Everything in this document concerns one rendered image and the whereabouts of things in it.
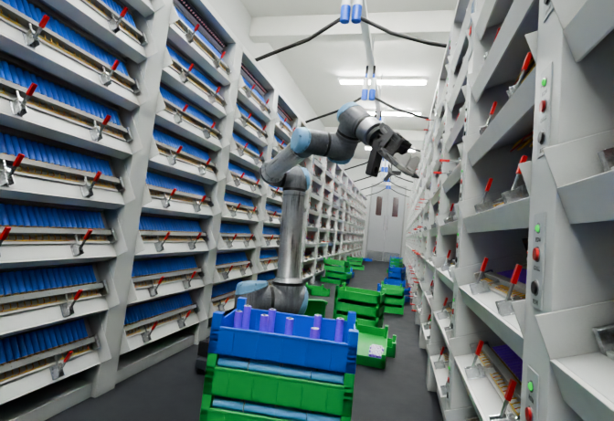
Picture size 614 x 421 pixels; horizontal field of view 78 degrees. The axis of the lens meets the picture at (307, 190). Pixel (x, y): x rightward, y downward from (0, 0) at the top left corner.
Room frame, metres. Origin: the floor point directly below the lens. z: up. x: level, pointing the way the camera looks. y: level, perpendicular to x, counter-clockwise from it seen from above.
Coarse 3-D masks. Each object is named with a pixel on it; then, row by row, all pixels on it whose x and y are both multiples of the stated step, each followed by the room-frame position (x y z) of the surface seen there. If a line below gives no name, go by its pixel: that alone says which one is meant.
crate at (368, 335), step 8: (360, 328) 2.33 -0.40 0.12; (368, 328) 2.32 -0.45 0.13; (376, 328) 2.30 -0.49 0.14; (360, 336) 2.30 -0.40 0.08; (368, 336) 2.30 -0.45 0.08; (376, 336) 2.31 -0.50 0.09; (384, 336) 2.29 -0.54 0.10; (360, 344) 2.22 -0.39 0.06; (368, 344) 2.22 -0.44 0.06; (384, 344) 2.23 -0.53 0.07; (360, 352) 2.16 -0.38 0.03; (368, 352) 2.16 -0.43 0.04; (384, 352) 2.16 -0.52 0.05; (360, 360) 2.05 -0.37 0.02; (368, 360) 2.04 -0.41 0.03; (376, 360) 2.03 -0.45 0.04; (384, 360) 2.01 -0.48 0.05; (384, 368) 2.03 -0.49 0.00
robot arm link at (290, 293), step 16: (288, 176) 1.85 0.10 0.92; (304, 176) 1.87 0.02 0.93; (288, 192) 1.87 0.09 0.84; (304, 192) 1.90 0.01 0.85; (288, 208) 1.86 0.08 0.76; (288, 224) 1.86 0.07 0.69; (288, 240) 1.85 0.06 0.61; (288, 256) 1.85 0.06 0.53; (288, 272) 1.84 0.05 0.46; (288, 288) 1.82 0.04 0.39; (304, 288) 1.89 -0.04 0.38; (288, 304) 1.82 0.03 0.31; (304, 304) 1.84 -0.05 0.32
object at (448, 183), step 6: (462, 144) 1.22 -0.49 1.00; (456, 168) 1.36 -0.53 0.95; (444, 174) 1.80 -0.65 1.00; (450, 174) 1.50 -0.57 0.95; (456, 174) 1.39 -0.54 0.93; (444, 180) 1.80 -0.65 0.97; (450, 180) 1.54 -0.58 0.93; (456, 180) 1.42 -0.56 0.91; (444, 186) 1.75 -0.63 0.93; (450, 186) 1.58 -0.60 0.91; (444, 192) 1.80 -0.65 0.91
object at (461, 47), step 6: (468, 6) 1.32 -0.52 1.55; (468, 12) 1.34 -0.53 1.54; (468, 18) 1.36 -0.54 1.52; (462, 24) 1.44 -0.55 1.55; (468, 24) 1.38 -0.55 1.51; (462, 30) 1.46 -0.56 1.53; (462, 36) 1.48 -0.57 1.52; (456, 42) 1.62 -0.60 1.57; (462, 42) 1.51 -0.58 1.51; (468, 42) 1.58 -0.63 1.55; (456, 48) 1.62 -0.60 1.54; (462, 48) 1.63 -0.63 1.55; (456, 54) 1.65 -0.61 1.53; (462, 54) 1.69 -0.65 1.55; (450, 60) 1.80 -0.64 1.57; (456, 60) 1.68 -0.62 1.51; (450, 66) 1.80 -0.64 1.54; (456, 66) 1.72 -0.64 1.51
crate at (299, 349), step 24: (216, 312) 0.81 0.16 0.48; (264, 312) 0.99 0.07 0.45; (216, 336) 0.80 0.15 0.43; (240, 336) 0.80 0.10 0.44; (264, 336) 0.79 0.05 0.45; (288, 336) 0.79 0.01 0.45; (264, 360) 0.79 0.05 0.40; (288, 360) 0.79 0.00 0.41; (312, 360) 0.78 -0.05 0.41; (336, 360) 0.78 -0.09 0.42
